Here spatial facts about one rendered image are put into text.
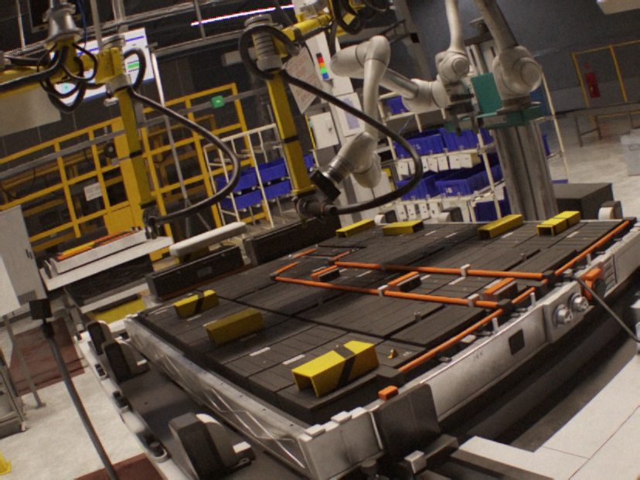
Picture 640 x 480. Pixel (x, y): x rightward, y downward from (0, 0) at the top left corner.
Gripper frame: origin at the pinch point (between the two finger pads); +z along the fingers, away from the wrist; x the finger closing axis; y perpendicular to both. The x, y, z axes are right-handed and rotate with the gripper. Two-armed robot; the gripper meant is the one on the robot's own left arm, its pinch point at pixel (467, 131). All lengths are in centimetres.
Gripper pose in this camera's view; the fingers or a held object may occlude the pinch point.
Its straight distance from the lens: 277.7
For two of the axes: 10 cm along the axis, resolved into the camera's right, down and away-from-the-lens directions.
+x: 4.2, 0.3, -9.1
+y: -8.7, 3.1, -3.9
